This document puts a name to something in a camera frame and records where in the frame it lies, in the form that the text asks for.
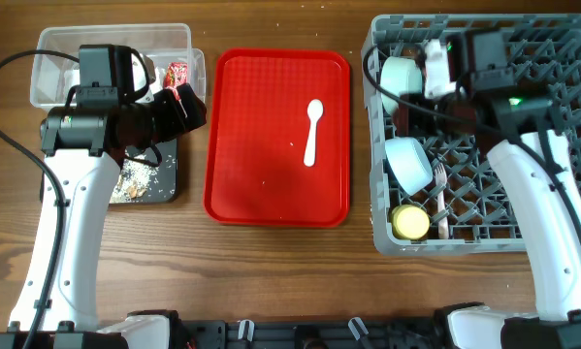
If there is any red snack wrapper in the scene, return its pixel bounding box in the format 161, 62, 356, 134
163, 62, 188, 100

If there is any white napkin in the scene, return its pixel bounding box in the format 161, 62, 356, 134
131, 53, 157, 103
63, 69, 80, 96

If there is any white plastic fork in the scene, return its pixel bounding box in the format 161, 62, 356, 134
434, 163, 450, 239

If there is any light blue bowl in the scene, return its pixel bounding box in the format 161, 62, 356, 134
384, 137, 434, 196

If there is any green bowl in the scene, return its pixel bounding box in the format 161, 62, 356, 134
380, 56, 423, 97

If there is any leftover rice and food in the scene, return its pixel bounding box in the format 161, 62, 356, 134
110, 155, 178, 205

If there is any yellow plastic cup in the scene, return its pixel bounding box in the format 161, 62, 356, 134
391, 205, 430, 240

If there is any white plastic spoon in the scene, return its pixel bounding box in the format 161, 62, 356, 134
304, 99, 324, 167

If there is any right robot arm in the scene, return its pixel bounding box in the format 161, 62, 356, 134
423, 28, 581, 348

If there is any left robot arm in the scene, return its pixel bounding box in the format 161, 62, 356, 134
0, 45, 206, 348

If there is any black waste tray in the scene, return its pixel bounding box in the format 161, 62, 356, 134
40, 141, 178, 210

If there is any grey dishwasher rack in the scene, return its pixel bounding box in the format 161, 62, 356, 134
361, 15, 581, 256

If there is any clear plastic waste bin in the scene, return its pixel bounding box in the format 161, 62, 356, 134
30, 23, 207, 111

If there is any red serving tray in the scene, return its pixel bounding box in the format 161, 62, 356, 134
203, 48, 351, 228

